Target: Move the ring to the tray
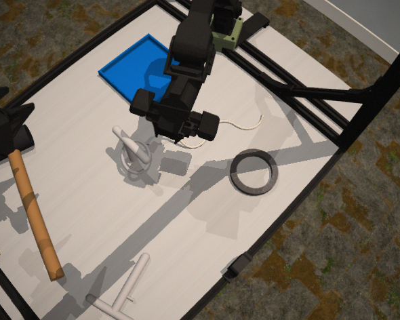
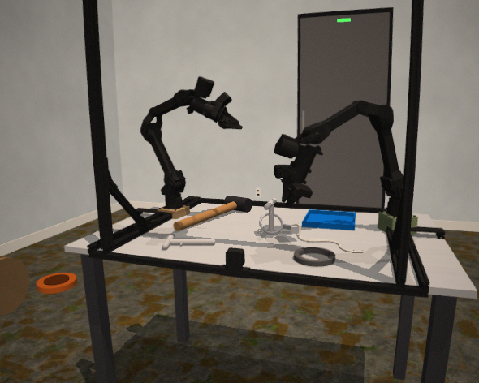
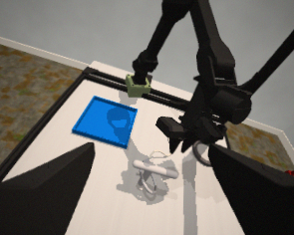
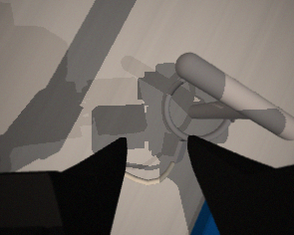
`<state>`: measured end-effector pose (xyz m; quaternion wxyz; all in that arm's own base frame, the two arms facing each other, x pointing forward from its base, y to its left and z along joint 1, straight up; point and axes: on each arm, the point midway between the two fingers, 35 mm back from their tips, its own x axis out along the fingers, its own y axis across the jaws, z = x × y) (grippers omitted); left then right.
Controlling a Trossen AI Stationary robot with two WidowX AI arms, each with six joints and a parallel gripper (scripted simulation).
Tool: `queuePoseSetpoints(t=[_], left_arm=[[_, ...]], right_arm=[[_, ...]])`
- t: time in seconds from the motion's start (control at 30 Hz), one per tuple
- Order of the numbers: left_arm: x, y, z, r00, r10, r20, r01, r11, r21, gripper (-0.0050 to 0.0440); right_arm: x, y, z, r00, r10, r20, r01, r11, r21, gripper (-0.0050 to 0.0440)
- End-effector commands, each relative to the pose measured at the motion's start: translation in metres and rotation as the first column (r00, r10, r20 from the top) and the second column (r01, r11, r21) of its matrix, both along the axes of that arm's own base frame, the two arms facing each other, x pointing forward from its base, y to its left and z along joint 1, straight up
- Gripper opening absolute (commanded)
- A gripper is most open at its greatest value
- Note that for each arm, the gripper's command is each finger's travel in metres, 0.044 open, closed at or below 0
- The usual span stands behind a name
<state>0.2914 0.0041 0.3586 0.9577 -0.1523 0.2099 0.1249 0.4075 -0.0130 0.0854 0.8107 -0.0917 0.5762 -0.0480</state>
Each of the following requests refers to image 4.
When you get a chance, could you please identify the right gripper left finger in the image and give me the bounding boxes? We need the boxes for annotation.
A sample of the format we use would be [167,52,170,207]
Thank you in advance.
[0,137,128,235]

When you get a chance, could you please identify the blue square tray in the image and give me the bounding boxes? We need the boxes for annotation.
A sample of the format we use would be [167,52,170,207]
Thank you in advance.
[190,201,220,235]

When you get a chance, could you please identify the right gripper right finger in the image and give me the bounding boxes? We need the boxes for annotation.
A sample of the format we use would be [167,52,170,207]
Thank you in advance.
[187,135,294,235]

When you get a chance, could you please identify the white rounded cylinder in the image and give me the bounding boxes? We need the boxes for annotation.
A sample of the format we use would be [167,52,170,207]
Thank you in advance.
[175,53,294,140]

